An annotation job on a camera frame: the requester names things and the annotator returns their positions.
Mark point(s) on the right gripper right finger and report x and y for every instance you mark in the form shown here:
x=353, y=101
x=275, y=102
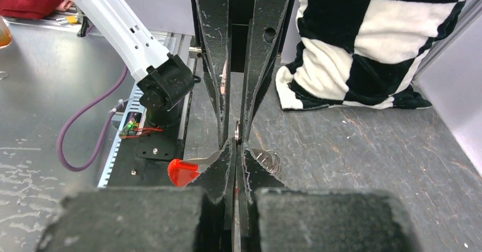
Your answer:
x=255, y=169

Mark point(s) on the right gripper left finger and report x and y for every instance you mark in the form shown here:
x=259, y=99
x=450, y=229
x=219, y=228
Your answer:
x=216, y=227

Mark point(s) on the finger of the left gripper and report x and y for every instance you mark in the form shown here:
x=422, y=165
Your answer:
x=265, y=34
x=214, y=36

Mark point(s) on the metal key organizer red handle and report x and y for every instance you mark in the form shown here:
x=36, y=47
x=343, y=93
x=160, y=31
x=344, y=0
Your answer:
x=183, y=172

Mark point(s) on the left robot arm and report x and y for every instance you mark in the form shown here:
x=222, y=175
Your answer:
x=164, y=79

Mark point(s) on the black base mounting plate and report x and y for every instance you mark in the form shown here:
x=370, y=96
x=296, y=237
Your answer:
x=144, y=160

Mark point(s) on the black white checkered cloth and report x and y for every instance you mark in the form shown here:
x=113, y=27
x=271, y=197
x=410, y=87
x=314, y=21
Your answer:
x=362, y=53

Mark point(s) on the orange bottle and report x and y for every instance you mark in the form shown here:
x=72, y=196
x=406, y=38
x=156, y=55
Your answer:
x=5, y=34

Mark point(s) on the white toothed cable duct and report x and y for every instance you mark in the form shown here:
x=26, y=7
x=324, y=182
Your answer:
x=131, y=104

